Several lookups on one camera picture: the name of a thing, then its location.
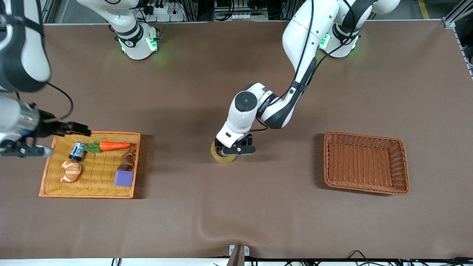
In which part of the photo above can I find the purple cube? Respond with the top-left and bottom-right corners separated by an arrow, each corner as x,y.
113,170 -> 134,187

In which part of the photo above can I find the small blue can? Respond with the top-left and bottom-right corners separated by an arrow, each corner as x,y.
69,142 -> 86,161

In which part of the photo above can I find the brown wicker basket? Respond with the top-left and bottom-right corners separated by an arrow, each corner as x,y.
323,131 -> 410,195

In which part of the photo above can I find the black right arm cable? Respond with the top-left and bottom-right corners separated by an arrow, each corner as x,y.
46,82 -> 74,120

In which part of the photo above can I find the brown table cloth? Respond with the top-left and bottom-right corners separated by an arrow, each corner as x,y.
0,19 -> 473,259

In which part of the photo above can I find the aluminium frame profile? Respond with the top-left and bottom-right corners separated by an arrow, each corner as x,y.
442,0 -> 473,29
41,0 -> 57,24

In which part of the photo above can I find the toy croissant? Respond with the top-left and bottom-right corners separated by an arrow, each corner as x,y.
60,160 -> 82,183

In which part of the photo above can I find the black looped floor cable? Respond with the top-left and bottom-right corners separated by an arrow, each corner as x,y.
347,250 -> 401,266

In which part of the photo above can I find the brown wooden figure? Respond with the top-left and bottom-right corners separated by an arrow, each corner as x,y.
118,150 -> 136,171

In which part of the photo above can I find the metal camera bracket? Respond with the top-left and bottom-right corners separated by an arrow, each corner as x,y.
229,245 -> 250,266

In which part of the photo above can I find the white power strip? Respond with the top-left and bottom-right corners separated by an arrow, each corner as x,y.
145,3 -> 186,23

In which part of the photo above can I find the orange toy carrot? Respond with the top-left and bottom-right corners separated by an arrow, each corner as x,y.
85,141 -> 133,154

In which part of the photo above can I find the white socket strip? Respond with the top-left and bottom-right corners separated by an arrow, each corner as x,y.
221,13 -> 269,21

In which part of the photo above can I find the yellow tape roll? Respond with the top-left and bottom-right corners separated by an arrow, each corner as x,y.
211,141 -> 237,164

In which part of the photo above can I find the yellow wicker tray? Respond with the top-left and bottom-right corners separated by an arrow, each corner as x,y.
39,131 -> 141,199

